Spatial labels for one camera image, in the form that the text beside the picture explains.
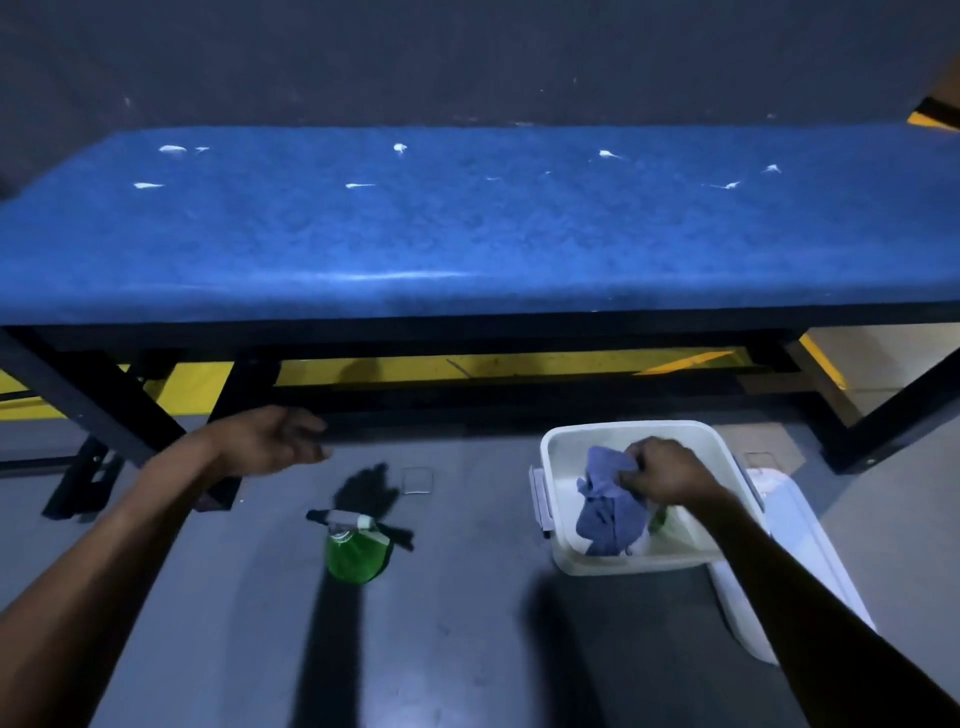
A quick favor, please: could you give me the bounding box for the white plastic bin lid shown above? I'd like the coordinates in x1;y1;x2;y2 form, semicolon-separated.
708;468;878;667

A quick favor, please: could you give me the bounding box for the blue padded bench top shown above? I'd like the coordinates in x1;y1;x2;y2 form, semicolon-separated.
0;123;960;328

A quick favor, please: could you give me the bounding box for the person's left hand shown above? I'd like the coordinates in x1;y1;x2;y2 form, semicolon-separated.
199;405;333;482

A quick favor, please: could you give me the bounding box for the green spray bottle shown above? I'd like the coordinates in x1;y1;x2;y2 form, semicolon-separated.
306;508;396;587

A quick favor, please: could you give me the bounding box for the blue cleaning cloth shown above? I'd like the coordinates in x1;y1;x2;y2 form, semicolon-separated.
575;446;651;558

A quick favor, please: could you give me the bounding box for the person's right forearm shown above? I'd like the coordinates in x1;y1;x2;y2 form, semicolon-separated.
686;487;960;728

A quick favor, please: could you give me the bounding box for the person's right hand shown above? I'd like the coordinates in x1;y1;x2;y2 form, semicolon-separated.
618;437;727;512

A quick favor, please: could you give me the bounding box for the black metal bench frame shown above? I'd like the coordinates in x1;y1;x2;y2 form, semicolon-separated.
0;301;960;523

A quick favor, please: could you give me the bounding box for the white plastic storage bin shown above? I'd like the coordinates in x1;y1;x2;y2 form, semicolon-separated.
528;420;767;578

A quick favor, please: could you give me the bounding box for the person's left forearm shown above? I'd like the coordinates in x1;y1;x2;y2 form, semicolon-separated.
0;430;226;728

